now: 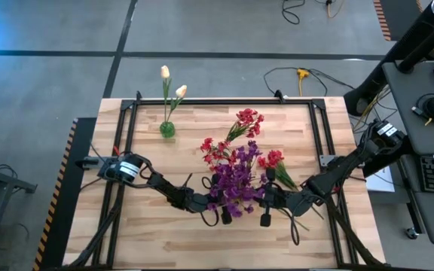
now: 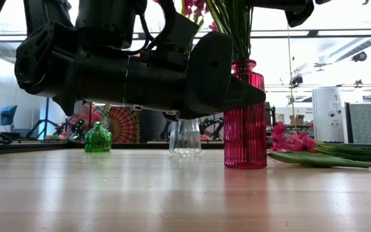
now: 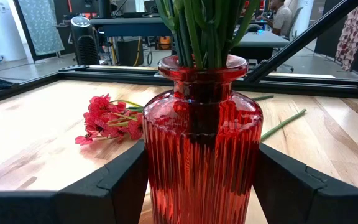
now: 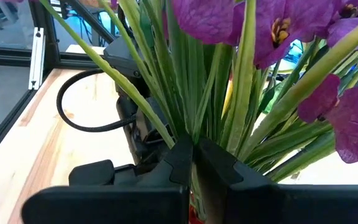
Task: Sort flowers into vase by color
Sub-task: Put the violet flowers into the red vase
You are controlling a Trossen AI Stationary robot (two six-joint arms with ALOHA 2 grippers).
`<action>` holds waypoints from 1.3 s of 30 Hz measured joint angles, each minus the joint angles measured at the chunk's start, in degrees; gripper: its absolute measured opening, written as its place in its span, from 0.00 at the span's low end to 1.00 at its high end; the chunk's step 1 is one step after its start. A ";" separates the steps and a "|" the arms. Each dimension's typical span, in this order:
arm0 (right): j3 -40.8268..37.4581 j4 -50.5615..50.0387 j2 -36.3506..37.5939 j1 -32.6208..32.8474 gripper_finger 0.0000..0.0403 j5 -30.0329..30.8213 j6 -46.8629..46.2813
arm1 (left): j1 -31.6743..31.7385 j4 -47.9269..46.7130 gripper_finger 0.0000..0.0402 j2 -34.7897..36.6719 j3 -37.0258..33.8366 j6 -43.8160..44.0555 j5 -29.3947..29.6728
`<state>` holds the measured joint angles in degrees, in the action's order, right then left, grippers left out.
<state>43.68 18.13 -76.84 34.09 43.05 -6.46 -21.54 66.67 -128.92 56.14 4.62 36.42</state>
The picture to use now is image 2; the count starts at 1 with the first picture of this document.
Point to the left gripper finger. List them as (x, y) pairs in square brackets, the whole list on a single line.
[(246, 96)]

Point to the red ribbed glass vase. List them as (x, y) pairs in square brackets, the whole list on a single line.
[(245, 138)]

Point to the red flower bunch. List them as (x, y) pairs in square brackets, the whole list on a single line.
[(288, 141), (212, 26), (192, 7)]

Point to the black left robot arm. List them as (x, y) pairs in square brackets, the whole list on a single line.
[(53, 64)]

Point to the black background robot arm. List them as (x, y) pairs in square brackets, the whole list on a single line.
[(213, 124)]

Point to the clear ribbed glass vase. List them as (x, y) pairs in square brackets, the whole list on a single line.
[(185, 141)]

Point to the green glass vase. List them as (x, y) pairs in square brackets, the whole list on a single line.
[(98, 140)]

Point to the black partition panel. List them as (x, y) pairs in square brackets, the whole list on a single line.
[(153, 129)]

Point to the black ceiling spotlight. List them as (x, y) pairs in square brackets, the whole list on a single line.
[(297, 80), (360, 56)]

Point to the orange mandala tapestry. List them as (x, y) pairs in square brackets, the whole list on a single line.
[(126, 125)]

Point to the cardboard box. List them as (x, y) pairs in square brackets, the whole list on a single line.
[(298, 120)]

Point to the person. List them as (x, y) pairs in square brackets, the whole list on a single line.
[(89, 116)]

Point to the white air purifier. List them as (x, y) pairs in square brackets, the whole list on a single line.
[(328, 109)]

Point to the grey partition panel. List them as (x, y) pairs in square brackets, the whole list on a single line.
[(362, 122)]

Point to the blue lit monitor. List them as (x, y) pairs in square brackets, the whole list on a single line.
[(7, 114)]

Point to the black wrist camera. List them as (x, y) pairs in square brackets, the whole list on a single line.
[(176, 35)]

